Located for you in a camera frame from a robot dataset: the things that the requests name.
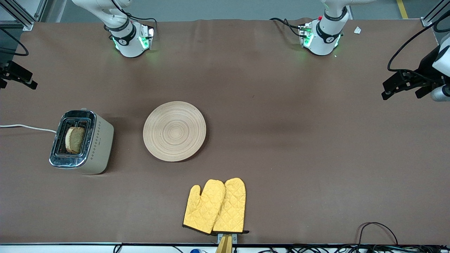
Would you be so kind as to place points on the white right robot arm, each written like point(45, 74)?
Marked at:
point(130, 45)

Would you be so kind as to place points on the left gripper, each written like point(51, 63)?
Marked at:
point(427, 65)

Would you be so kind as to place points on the aluminium frame profile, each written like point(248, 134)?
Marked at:
point(427, 21)
point(24, 23)

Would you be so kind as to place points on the small white paper scrap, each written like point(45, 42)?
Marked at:
point(357, 30)

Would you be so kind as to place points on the round wooden plate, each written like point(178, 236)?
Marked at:
point(174, 131)

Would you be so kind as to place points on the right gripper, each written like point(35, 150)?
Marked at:
point(10, 70)

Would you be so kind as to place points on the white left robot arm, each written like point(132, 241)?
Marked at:
point(323, 42)

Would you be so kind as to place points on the small metal bracket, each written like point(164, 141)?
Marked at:
point(235, 238)

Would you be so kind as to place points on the yellow quilted oven mitt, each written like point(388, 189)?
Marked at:
point(233, 207)
point(204, 211)

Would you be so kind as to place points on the beige chrome two-slot toaster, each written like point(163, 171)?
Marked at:
point(100, 147)

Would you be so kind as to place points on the brown table cover mat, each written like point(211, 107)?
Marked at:
point(281, 158)

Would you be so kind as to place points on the brown toast slice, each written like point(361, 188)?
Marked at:
point(75, 140)

